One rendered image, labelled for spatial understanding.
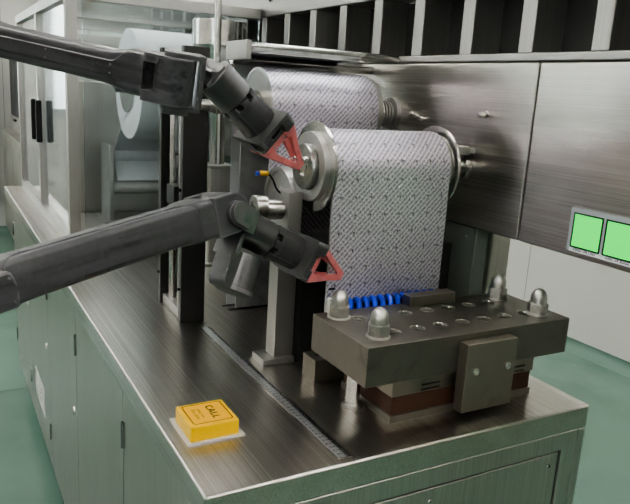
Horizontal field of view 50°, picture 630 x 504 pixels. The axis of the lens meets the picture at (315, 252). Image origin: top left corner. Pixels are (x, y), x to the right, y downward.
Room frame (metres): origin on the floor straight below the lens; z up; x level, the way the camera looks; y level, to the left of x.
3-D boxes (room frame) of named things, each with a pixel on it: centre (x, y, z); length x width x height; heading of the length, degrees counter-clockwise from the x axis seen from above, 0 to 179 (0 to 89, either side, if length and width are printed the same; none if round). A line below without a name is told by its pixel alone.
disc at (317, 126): (1.14, 0.01, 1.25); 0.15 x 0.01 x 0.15; 29
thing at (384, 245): (1.14, -0.12, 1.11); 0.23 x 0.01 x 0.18; 119
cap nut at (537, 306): (1.10, -0.38, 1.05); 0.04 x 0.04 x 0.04
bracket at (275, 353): (1.14, 0.07, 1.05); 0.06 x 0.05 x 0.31; 119
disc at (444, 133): (1.26, -0.21, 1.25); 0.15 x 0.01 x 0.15; 29
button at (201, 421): (0.88, 0.14, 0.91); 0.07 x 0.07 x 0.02; 29
